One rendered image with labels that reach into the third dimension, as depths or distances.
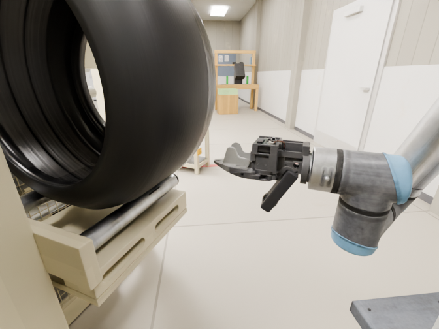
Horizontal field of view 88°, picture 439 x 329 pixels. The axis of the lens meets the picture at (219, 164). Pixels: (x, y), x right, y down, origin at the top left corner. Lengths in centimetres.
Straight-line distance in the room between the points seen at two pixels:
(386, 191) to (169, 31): 46
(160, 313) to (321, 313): 88
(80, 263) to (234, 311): 112
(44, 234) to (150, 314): 108
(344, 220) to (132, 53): 49
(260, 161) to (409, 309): 63
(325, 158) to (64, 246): 49
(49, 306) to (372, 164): 68
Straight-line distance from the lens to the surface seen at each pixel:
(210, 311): 148
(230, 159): 51
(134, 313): 155
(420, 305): 95
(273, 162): 47
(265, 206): 53
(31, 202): 77
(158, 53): 41
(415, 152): 59
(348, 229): 54
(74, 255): 48
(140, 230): 60
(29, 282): 58
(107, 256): 55
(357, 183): 48
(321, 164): 47
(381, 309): 88
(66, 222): 83
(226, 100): 745
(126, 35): 40
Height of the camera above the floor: 121
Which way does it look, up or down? 22 degrees down
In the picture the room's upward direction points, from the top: straight up
